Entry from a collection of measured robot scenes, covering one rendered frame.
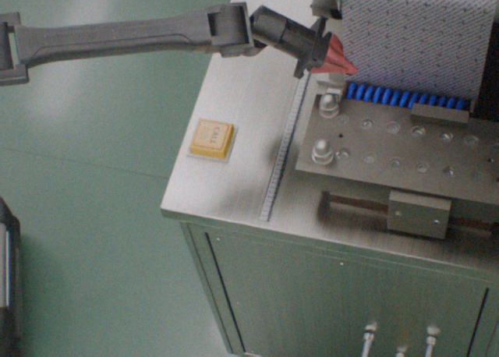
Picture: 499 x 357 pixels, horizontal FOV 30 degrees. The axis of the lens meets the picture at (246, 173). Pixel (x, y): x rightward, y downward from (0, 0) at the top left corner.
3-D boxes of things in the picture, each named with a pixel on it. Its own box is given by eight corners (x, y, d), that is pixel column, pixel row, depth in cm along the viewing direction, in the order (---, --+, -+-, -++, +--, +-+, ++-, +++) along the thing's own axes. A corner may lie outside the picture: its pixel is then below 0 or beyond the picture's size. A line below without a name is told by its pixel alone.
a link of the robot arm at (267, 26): (249, 26, 155) (260, -3, 156) (235, 38, 161) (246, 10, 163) (284, 44, 156) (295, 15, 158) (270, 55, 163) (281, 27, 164)
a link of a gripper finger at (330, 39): (341, 99, 164) (295, 76, 162) (350, 66, 167) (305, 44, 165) (361, 83, 158) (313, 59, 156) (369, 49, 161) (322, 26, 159)
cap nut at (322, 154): (314, 145, 160) (313, 131, 156) (334, 148, 159) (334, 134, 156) (309, 163, 159) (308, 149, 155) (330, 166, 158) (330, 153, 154)
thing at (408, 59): (344, 82, 168) (343, 16, 152) (476, 102, 163) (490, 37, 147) (344, 84, 168) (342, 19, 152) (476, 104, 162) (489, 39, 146)
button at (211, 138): (200, 123, 181) (198, 116, 179) (235, 129, 179) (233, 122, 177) (190, 153, 177) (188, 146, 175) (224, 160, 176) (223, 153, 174)
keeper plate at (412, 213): (389, 218, 165) (391, 189, 155) (446, 229, 163) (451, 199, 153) (387, 231, 164) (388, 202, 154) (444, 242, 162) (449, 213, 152)
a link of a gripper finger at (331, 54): (344, 90, 165) (298, 68, 163) (352, 58, 168) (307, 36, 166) (362, 73, 159) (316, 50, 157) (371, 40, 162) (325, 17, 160)
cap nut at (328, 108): (320, 99, 165) (320, 85, 161) (341, 102, 164) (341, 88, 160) (316, 116, 163) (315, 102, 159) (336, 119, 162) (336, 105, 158)
